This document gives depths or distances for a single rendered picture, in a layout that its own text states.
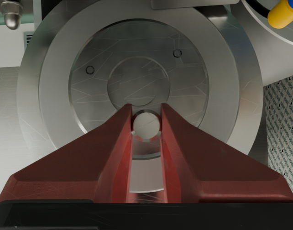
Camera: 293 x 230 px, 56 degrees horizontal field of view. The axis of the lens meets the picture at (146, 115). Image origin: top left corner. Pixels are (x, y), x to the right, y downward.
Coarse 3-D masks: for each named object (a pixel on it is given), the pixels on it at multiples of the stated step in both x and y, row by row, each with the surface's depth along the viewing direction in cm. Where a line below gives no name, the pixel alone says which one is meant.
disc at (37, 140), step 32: (64, 0) 17; (96, 0) 17; (224, 32) 17; (32, 64) 17; (256, 64) 17; (32, 96) 16; (256, 96) 16; (32, 128) 16; (256, 128) 16; (160, 192) 16
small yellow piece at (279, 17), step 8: (248, 0) 12; (256, 0) 12; (280, 0) 10; (288, 0) 10; (256, 8) 12; (264, 8) 12; (272, 8) 11; (280, 8) 10; (288, 8) 10; (264, 16) 12; (272, 16) 11; (280, 16) 11; (288, 16) 10; (272, 24) 11; (280, 24) 11
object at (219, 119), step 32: (128, 0) 16; (64, 32) 16; (192, 32) 16; (64, 64) 16; (224, 64) 16; (64, 96) 16; (224, 96) 16; (64, 128) 16; (224, 128) 15; (160, 160) 15
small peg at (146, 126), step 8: (136, 112) 12; (144, 112) 12; (152, 112) 12; (136, 120) 12; (144, 120) 12; (152, 120) 12; (160, 120) 12; (136, 128) 12; (144, 128) 12; (152, 128) 12; (160, 128) 12; (136, 136) 12; (144, 136) 12; (152, 136) 12
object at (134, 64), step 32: (96, 32) 15; (128, 32) 15; (160, 32) 15; (96, 64) 15; (128, 64) 15; (160, 64) 15; (192, 64) 15; (96, 96) 14; (128, 96) 14; (160, 96) 15; (192, 96) 14
